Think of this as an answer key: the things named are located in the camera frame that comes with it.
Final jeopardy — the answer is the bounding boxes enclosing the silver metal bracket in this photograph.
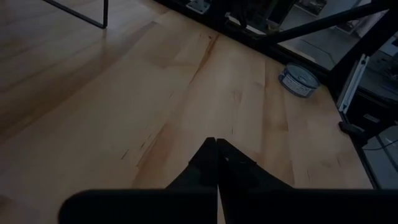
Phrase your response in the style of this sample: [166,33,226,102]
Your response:
[185,0,214,15]

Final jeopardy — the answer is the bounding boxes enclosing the teal yellow label tuna can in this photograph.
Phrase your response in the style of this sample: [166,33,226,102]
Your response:
[278,62,321,99]

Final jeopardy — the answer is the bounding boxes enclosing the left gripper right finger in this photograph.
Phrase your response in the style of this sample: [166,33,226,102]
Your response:
[216,138,398,224]

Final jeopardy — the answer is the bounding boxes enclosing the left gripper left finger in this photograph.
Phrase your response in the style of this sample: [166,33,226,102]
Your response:
[58,137,219,224]

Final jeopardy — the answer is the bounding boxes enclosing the silver metal strip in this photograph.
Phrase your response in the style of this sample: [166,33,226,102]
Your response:
[336,54,371,114]

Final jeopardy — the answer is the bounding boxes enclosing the wooden shelf black metal legs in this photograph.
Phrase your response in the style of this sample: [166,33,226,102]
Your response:
[42,0,109,30]

